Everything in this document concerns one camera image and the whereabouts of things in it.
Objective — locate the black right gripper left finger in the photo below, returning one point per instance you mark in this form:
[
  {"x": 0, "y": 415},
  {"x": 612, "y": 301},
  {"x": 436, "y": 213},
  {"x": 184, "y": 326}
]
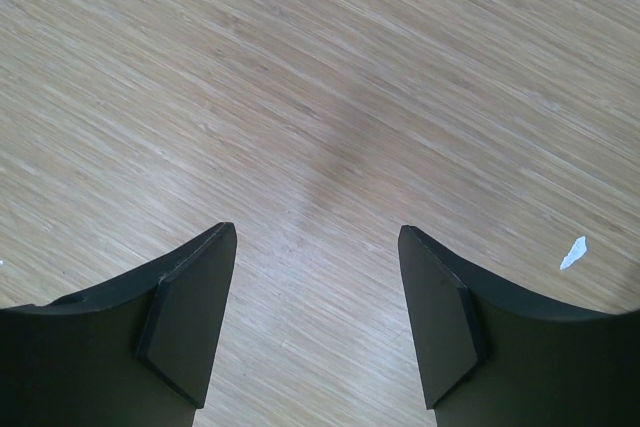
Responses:
[{"x": 135, "y": 350}]

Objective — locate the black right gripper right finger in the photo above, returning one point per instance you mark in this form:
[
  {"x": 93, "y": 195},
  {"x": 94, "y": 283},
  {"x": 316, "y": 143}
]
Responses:
[{"x": 493, "y": 353}]

